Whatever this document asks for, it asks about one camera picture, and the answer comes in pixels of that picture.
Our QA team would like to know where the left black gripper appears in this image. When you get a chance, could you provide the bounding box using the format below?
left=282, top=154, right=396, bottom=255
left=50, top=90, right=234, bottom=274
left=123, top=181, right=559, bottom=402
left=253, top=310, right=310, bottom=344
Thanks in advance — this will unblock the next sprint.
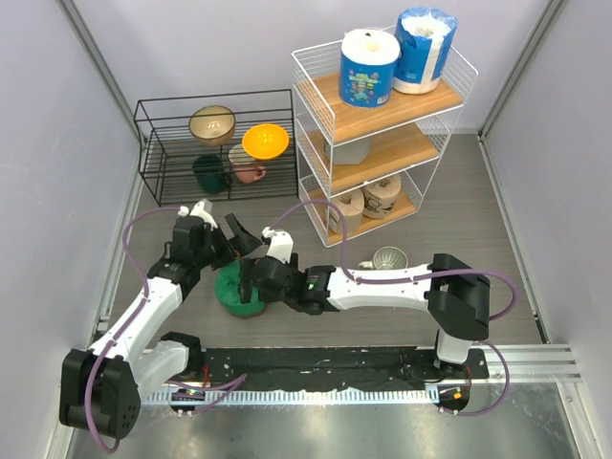
left=194, top=214, right=260, bottom=271

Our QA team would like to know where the green paper roll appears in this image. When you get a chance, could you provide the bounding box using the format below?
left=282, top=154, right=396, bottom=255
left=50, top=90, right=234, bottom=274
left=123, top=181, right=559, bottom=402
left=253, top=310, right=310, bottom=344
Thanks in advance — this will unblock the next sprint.
left=214, top=261, right=267, bottom=318

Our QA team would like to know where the grey paper roll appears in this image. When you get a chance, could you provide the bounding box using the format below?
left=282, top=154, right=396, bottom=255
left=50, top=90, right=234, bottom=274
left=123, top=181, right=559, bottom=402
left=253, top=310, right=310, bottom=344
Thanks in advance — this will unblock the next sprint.
left=323, top=138, right=371, bottom=165

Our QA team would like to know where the brown paper roll with print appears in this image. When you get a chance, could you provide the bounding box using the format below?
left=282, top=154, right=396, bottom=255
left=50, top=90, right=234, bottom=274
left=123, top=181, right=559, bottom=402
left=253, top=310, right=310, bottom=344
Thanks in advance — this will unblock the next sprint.
left=361, top=174, right=402, bottom=219

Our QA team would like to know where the blue paper roll with pictures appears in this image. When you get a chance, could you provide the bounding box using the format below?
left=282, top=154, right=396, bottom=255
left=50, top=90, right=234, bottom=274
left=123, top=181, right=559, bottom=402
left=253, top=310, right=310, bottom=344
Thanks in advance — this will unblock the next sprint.
left=339, top=29, right=401, bottom=109

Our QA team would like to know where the blue white paper roll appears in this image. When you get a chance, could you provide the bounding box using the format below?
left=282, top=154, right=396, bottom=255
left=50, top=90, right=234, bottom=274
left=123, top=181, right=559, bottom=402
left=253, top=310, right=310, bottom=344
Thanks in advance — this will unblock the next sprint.
left=393, top=7, right=458, bottom=95

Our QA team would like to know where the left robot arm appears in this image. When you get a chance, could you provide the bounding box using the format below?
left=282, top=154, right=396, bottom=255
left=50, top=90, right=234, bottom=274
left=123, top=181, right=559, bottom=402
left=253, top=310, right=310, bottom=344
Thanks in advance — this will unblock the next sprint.
left=58, top=208, right=262, bottom=441

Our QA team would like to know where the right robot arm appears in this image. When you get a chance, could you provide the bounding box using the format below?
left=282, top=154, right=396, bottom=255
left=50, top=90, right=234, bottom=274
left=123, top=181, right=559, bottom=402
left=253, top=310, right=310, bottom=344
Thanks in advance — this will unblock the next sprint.
left=238, top=253, right=491, bottom=378

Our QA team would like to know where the pink mug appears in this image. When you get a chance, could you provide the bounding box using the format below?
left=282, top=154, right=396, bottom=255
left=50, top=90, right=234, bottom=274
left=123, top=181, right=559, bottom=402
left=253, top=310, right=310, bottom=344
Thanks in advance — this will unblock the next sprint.
left=229, top=144, right=267, bottom=185

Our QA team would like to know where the dark green mug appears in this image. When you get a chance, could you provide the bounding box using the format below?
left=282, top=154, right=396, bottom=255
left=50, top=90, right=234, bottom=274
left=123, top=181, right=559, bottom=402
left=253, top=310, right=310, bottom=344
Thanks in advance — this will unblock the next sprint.
left=192, top=155, right=231, bottom=194

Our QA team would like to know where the orange bowl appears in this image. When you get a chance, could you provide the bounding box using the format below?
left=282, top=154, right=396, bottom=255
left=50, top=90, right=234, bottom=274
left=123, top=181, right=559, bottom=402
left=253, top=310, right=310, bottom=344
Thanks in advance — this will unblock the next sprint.
left=242, top=123, right=290, bottom=161

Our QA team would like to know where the tan glossy bowl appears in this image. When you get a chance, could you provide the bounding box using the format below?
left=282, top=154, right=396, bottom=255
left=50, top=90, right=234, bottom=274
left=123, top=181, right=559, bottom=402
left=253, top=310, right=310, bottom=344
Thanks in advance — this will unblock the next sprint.
left=188, top=105, right=236, bottom=146

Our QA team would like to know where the grey ribbed mug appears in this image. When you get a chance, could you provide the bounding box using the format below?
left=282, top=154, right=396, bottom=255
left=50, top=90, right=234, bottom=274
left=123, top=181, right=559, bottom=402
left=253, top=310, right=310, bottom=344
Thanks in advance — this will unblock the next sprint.
left=358, top=247, right=408, bottom=271

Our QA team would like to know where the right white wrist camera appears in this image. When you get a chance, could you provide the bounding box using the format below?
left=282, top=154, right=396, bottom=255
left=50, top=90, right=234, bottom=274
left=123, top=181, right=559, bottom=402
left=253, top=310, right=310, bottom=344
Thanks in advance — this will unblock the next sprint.
left=261, top=227, right=294, bottom=264

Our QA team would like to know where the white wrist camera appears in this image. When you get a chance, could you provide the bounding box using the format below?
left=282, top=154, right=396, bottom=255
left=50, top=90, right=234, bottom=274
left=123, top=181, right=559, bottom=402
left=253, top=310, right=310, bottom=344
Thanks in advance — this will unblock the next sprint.
left=261, top=227, right=294, bottom=264
left=178, top=199, right=218, bottom=229

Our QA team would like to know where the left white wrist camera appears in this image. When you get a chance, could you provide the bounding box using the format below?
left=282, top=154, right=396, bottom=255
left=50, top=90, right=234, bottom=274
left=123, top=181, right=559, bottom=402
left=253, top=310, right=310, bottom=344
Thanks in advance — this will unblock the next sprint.
left=178, top=199, right=218, bottom=229

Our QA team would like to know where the black wire rack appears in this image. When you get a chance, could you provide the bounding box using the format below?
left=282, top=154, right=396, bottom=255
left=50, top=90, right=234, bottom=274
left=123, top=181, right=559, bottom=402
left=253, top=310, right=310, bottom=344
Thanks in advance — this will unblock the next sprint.
left=133, top=88, right=297, bottom=206

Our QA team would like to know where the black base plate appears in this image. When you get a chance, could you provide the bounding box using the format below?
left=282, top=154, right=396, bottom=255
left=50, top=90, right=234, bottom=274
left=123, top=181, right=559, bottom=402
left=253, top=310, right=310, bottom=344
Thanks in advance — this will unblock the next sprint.
left=187, top=346, right=490, bottom=392

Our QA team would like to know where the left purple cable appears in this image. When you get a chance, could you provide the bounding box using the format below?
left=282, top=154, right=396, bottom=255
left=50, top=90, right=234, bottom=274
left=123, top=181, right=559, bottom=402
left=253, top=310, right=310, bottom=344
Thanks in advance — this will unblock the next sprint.
left=83, top=205, right=248, bottom=455

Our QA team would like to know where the white wire three-tier shelf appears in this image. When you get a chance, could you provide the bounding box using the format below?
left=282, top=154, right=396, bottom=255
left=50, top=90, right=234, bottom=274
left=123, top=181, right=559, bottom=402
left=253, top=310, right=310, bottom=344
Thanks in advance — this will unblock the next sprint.
left=292, top=41, right=478, bottom=248

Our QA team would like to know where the aluminium front rail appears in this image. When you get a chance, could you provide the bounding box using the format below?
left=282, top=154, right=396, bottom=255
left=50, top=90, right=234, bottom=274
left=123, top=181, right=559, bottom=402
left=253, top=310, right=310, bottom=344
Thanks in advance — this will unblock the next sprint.
left=59, top=343, right=584, bottom=407

